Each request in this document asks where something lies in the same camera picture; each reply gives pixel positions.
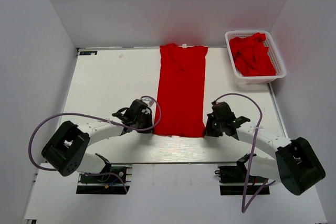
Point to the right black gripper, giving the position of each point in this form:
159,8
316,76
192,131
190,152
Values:
209,131

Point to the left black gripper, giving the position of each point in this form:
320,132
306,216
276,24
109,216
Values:
148,114

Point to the red t shirt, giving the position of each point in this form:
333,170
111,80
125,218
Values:
181,91

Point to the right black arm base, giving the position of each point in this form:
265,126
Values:
232,179

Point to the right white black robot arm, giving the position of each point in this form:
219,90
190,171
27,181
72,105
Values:
290,162

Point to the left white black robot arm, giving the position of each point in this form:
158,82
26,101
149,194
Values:
66,150

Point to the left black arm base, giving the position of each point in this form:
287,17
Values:
106,184

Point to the red shirts pile in basket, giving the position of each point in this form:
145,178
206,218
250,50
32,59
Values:
250,56

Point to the white plastic basket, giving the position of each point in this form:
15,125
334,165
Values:
272,53

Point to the blue label sticker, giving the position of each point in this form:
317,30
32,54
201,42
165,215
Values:
87,53

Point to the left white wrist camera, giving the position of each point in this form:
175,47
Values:
148,101

